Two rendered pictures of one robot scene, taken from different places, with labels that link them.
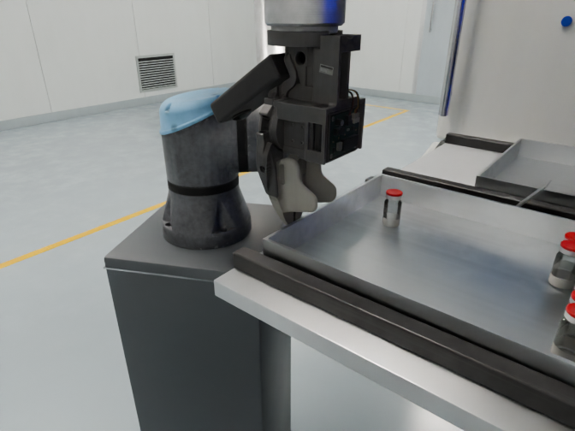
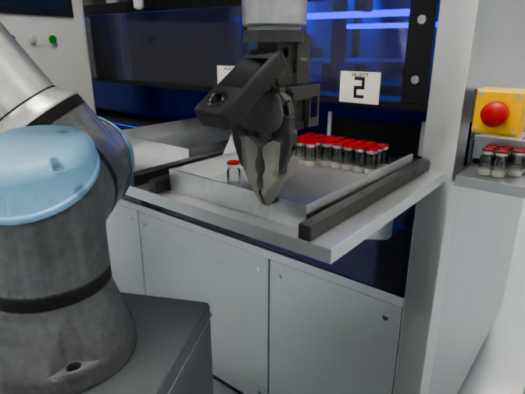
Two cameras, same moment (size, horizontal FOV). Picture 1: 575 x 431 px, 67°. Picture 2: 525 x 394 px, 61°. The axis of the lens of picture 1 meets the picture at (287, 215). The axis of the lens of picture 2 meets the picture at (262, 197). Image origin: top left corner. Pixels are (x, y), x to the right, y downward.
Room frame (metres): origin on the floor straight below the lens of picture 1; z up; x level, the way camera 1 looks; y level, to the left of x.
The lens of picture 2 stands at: (0.45, 0.54, 1.10)
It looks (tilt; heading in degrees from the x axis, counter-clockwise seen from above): 19 degrees down; 270
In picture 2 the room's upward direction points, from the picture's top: straight up
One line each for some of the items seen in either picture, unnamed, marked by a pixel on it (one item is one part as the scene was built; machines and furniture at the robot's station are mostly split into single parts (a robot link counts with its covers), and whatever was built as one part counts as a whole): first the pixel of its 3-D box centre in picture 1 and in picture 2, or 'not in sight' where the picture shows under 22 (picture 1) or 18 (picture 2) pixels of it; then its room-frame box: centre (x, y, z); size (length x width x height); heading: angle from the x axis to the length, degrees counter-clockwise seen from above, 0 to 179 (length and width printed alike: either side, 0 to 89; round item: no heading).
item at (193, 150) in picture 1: (204, 133); (41, 202); (0.67, 0.13, 0.96); 0.13 x 0.12 x 0.14; 95
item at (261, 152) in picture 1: (276, 154); (277, 137); (0.44, 0.01, 1.00); 0.05 x 0.02 x 0.09; 141
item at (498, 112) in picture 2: not in sight; (495, 113); (0.08, -0.18, 0.99); 0.04 x 0.04 x 0.04; 51
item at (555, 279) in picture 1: (566, 264); (310, 154); (0.36, -0.28, 0.90); 0.02 x 0.02 x 0.05
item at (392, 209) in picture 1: (392, 209); (233, 176); (0.50, -0.13, 0.90); 0.02 x 0.02 x 0.04
